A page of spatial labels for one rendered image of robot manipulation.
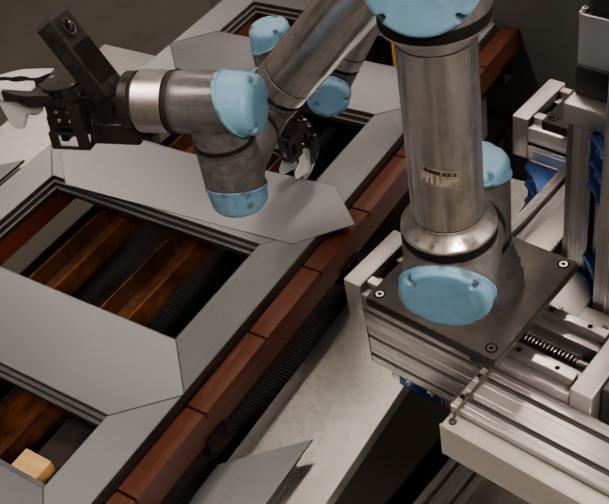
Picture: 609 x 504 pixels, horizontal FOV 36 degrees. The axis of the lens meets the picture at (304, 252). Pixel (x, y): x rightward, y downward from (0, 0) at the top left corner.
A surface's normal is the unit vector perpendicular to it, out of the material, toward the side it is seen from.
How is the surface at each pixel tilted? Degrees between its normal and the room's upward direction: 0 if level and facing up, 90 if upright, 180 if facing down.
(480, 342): 0
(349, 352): 0
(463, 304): 98
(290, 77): 87
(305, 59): 87
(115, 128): 82
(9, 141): 0
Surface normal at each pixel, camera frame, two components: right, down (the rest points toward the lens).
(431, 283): -0.23, 0.78
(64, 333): -0.15, -0.73
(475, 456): -0.65, 0.59
